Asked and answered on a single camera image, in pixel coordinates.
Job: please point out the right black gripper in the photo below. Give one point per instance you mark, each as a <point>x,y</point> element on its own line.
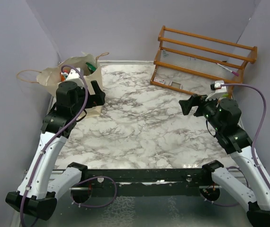
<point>195,100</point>

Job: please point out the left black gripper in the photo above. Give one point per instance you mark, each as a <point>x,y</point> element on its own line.
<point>98,98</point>

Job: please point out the orange snack bag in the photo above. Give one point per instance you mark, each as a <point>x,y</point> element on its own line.
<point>64,74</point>

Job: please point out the green crisps bag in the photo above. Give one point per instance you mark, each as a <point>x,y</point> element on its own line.
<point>91,67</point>

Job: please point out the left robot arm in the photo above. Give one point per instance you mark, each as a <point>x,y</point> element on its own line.
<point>37,196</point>

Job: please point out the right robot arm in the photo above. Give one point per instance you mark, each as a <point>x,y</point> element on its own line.
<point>224,116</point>

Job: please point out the wooden shelf rack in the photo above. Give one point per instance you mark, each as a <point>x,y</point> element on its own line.
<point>190,59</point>

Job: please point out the red white card box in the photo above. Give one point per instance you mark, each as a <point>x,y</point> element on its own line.
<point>159,80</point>

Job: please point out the pink tipped white pen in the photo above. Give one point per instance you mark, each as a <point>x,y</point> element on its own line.
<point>227,69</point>

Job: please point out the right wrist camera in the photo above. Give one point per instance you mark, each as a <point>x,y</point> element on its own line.
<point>219,90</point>

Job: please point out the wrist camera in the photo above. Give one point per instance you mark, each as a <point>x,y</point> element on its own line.
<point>219,90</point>
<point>74,76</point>

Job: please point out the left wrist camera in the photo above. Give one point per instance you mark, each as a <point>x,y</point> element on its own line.
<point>74,76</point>

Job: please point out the black base frame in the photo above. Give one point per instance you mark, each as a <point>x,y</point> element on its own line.
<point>143,182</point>

